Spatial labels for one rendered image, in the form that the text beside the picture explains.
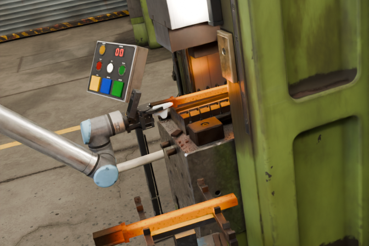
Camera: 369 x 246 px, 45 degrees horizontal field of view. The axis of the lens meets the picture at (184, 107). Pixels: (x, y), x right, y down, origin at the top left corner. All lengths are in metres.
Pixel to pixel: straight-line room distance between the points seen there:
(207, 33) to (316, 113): 0.51
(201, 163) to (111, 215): 1.45
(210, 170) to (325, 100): 0.52
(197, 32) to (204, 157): 0.48
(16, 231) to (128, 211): 0.76
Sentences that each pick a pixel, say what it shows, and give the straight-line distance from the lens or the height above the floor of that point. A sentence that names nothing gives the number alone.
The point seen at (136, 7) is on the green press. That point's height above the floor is 0.61.
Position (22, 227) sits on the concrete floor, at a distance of 3.28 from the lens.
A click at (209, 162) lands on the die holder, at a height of 0.85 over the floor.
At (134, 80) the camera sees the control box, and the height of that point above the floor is 1.04.
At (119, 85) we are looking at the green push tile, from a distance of 2.20.
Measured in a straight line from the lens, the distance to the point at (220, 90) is 1.87.
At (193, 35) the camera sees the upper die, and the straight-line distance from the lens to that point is 1.70.
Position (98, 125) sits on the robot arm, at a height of 1.05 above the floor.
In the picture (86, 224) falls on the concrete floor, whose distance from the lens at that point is 3.06.
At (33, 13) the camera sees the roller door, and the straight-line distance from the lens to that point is 9.69.
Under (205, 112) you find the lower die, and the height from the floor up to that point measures 0.99.
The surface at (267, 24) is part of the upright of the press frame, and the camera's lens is 1.36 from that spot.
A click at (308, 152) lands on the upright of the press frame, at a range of 1.67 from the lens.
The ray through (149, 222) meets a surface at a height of 0.96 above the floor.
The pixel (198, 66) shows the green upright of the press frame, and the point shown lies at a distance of 2.02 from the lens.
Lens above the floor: 1.72
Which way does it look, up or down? 23 degrees down
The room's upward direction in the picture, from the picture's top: 10 degrees counter-clockwise
